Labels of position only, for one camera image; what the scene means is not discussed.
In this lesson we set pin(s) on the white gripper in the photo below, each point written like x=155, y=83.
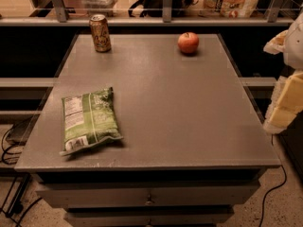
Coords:
x=294, y=46

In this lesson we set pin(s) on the red apple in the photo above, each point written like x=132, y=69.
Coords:
x=188, y=42

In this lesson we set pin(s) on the green jalapeno chip bag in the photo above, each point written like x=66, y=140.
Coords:
x=89, y=121

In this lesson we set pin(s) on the grey drawer cabinet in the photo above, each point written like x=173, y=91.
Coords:
x=183, y=119

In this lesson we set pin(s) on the upper grey drawer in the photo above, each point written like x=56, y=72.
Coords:
x=100, y=195

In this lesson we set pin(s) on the grey drawer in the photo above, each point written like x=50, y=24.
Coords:
x=100, y=195
x=149, y=217

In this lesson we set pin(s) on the gold drink can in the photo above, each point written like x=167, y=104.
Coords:
x=100, y=33

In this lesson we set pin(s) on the lower grey drawer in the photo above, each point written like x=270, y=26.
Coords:
x=149, y=217

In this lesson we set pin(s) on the metal railing shelf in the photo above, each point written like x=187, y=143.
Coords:
x=72, y=13

